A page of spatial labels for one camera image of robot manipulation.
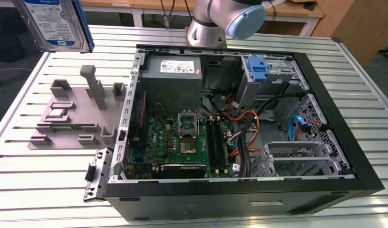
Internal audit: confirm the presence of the grey optical drive cage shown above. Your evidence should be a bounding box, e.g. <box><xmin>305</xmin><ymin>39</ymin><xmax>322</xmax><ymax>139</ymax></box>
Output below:
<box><xmin>236</xmin><ymin>55</ymin><xmax>310</xmax><ymax>110</ymax></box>

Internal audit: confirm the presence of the silver CPU chip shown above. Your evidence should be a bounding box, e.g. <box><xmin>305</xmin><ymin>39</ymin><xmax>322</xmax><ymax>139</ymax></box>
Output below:
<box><xmin>47</xmin><ymin>109</ymin><xmax>68</xmax><ymax>119</ymax></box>

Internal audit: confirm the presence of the blue data wire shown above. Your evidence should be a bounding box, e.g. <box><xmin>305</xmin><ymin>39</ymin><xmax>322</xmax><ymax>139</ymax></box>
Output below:
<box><xmin>289</xmin><ymin>114</ymin><xmax>310</xmax><ymax>143</ymax></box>

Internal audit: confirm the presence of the hard disk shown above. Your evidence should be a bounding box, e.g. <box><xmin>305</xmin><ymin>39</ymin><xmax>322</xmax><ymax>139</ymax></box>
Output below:
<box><xmin>12</xmin><ymin>0</ymin><xmax>95</xmax><ymax>54</ymax></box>

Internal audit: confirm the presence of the grey case side bracket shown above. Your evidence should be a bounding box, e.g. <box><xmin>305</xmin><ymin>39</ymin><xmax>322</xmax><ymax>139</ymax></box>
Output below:
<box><xmin>83</xmin><ymin>147</ymin><xmax>115</xmax><ymax>202</ymax></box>

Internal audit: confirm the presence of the orange black power wire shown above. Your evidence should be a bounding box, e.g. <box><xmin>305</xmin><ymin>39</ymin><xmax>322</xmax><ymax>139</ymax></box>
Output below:
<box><xmin>301</xmin><ymin>121</ymin><xmax>329</xmax><ymax>137</ymax></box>

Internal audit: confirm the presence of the green RAM stick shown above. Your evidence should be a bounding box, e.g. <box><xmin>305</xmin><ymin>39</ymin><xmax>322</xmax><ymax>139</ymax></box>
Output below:
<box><xmin>38</xmin><ymin>123</ymin><xmax>96</xmax><ymax>131</ymax></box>

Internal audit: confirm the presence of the locking lever wire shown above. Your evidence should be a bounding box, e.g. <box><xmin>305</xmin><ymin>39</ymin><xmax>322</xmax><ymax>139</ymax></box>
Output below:
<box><xmin>195</xmin><ymin>114</ymin><xmax>202</xmax><ymax>141</ymax></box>

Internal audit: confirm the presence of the black office chair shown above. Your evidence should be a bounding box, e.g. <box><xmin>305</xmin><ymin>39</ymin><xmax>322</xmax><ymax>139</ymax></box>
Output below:
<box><xmin>0</xmin><ymin>7</ymin><xmax>39</xmax><ymax>63</ymax></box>

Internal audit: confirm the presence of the wooden cabinet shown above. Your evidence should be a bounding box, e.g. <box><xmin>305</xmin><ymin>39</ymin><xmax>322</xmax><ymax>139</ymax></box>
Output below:
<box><xmin>311</xmin><ymin>0</ymin><xmax>388</xmax><ymax>67</ymax></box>

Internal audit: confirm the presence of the white floor cable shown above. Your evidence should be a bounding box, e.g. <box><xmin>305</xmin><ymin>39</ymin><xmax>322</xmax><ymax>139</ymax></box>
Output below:
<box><xmin>0</xmin><ymin>67</ymin><xmax>34</xmax><ymax>75</ymax></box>

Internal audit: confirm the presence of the blue drive latch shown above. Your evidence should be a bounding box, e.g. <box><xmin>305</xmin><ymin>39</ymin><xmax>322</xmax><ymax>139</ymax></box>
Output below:
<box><xmin>247</xmin><ymin>56</ymin><xmax>271</xmax><ymax>82</ymax></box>

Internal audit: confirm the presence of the CPU socket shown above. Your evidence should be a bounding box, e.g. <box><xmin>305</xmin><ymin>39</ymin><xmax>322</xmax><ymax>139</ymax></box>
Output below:
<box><xmin>179</xmin><ymin>139</ymin><xmax>202</xmax><ymax>155</ymax></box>

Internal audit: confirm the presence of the metal socket cover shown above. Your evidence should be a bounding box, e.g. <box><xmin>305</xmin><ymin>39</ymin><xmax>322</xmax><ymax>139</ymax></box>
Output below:
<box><xmin>178</xmin><ymin>109</ymin><xmax>202</xmax><ymax>139</ymax></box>

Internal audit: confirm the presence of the grey power supply unit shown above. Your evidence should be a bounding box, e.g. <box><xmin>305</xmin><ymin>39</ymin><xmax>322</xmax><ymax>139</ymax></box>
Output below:
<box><xmin>139</xmin><ymin>55</ymin><xmax>204</xmax><ymax>112</ymax></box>

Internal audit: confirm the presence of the black RAM slot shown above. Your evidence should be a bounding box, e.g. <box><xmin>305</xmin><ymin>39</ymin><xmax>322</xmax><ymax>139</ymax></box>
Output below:
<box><xmin>206</xmin><ymin>116</ymin><xmax>220</xmax><ymax>173</ymax></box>
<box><xmin>214</xmin><ymin>116</ymin><xmax>230</xmax><ymax>173</ymax></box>

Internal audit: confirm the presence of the grey parts rack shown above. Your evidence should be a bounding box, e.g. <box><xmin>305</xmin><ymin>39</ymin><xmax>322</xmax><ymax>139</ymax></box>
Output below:
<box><xmin>26</xmin><ymin>64</ymin><xmax>128</xmax><ymax>151</ymax></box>

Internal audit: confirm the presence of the grey metal disk bay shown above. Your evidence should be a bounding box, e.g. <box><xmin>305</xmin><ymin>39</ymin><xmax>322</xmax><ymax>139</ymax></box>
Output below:
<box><xmin>262</xmin><ymin>140</ymin><xmax>345</xmax><ymax>177</ymax></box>

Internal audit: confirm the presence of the black cable bundle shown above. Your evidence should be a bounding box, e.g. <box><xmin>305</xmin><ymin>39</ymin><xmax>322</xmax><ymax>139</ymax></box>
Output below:
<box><xmin>238</xmin><ymin>94</ymin><xmax>306</xmax><ymax>178</ymax></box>

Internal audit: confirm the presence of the black graphics card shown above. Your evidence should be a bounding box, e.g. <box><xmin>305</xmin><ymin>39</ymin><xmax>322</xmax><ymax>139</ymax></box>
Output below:
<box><xmin>151</xmin><ymin>163</ymin><xmax>207</xmax><ymax>179</ymax></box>

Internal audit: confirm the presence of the thin red wire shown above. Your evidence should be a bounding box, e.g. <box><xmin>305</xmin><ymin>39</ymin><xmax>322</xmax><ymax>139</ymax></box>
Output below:
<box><xmin>134</xmin><ymin>91</ymin><xmax>148</xmax><ymax>141</ymax></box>

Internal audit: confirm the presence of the wooden desk white frame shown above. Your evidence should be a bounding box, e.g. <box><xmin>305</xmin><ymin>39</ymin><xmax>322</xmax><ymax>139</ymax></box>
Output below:
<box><xmin>79</xmin><ymin>0</ymin><xmax>327</xmax><ymax>36</ymax></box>

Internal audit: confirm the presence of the black PC case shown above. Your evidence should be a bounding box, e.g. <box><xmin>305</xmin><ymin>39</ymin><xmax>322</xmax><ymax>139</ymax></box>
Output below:
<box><xmin>104</xmin><ymin>43</ymin><xmax>386</xmax><ymax>221</ymax></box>

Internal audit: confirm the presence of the green motherboard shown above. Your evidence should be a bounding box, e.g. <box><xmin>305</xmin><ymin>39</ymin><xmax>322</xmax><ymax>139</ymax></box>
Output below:
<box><xmin>126</xmin><ymin>104</ymin><xmax>243</xmax><ymax>179</ymax></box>

